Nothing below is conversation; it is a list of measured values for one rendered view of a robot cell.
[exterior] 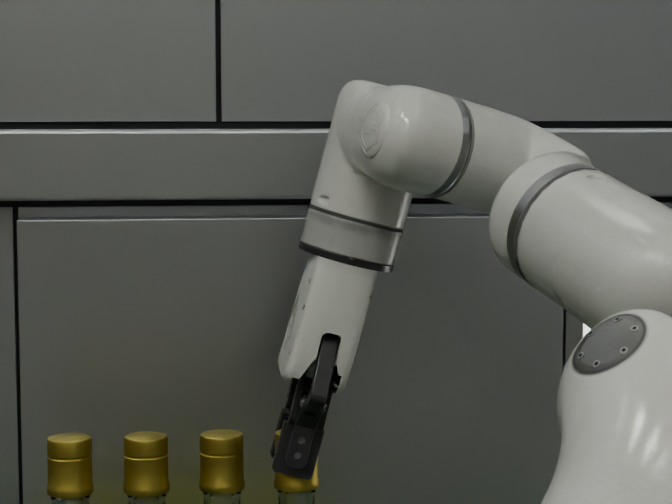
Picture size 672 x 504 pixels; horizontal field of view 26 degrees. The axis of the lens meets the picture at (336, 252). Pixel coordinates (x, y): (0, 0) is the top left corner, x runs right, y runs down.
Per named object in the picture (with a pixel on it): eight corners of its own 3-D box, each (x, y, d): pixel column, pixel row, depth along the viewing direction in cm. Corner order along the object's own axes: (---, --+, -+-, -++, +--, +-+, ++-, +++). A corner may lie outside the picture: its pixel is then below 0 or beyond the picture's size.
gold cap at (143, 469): (171, 484, 115) (170, 430, 114) (167, 497, 111) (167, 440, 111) (126, 485, 115) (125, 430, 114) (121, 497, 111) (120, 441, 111)
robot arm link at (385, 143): (519, 113, 104) (412, 81, 99) (479, 256, 105) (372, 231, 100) (404, 90, 117) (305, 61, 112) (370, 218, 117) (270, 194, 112)
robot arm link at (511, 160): (495, 282, 90) (342, 170, 107) (644, 314, 97) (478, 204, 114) (547, 155, 88) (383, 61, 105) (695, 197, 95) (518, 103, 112)
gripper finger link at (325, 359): (328, 302, 111) (310, 355, 114) (320, 369, 105) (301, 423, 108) (343, 306, 111) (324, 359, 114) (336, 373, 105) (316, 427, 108)
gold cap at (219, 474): (243, 481, 116) (243, 427, 115) (246, 493, 112) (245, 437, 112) (198, 483, 115) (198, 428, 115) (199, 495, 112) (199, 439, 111)
